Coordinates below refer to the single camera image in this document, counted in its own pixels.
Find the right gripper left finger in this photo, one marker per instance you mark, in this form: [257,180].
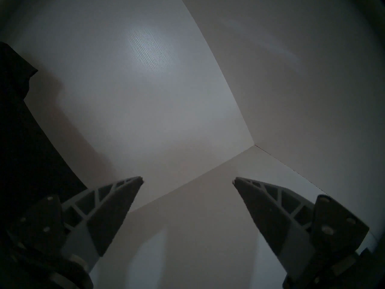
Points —
[99,219]

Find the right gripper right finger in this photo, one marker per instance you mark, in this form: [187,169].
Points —
[282,225]

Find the long black garment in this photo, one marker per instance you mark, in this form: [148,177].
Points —
[24,141]

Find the white wardrobe carcass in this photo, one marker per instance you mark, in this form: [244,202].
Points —
[180,95]

